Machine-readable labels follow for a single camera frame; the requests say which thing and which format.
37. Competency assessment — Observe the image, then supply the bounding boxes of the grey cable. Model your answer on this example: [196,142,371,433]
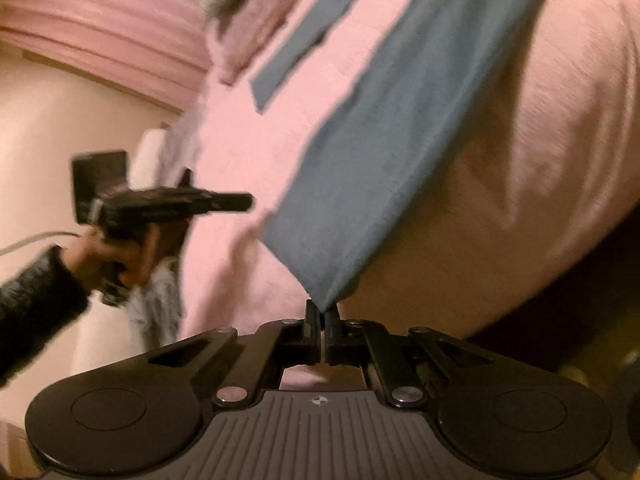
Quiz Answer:
[0,231,81,257]

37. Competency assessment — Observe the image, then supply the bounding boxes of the pink and grey bedspread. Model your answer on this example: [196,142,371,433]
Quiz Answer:
[160,0,640,351]

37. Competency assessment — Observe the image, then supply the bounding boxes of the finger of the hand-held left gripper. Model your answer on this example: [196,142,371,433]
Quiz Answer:
[210,191,254,214]

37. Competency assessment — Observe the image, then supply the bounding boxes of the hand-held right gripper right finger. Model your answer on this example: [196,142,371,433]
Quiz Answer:
[324,305,497,409]

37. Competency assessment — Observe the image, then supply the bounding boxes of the folded pink blanket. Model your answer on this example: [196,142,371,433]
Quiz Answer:
[205,0,321,86]

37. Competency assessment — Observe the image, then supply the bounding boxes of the pink curtain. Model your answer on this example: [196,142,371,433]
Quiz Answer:
[0,0,213,111]

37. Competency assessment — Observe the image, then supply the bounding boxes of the person's left hand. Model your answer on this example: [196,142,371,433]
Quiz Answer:
[64,224,162,291]

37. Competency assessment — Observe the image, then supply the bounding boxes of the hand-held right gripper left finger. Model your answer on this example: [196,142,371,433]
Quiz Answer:
[145,299,322,409]

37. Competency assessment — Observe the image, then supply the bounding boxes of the person's left forearm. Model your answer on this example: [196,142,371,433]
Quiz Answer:
[0,245,92,388]

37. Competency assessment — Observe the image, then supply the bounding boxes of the blue pants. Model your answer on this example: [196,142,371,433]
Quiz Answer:
[249,0,557,312]

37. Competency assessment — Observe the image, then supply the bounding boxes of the grey sweatshirt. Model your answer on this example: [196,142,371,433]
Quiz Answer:
[125,255,186,351]

